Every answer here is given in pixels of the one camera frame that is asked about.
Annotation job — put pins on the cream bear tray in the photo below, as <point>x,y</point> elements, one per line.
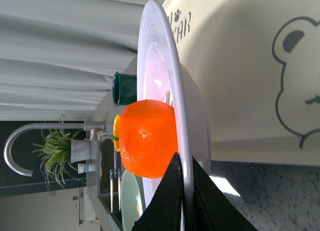
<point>257,66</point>

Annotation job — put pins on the orange fruit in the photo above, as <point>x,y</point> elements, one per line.
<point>147,138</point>

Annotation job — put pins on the potted spider plant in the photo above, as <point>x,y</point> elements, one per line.
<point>55,155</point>

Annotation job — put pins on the light green bowl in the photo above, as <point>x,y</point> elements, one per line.
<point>132,192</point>

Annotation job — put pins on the grey white curtain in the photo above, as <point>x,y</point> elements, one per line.
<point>58,57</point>

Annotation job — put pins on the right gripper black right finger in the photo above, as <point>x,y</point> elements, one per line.
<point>213,211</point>

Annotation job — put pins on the yellow mug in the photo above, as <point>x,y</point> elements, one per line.
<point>116,133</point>

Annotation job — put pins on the white ribbed plate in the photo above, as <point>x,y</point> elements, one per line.
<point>162,77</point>

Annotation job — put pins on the fake fried egg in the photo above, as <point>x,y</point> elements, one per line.
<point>138,209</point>

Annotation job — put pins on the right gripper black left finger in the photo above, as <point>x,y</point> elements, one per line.
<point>165,209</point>

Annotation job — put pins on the dark green mug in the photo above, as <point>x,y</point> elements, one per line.
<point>124,89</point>

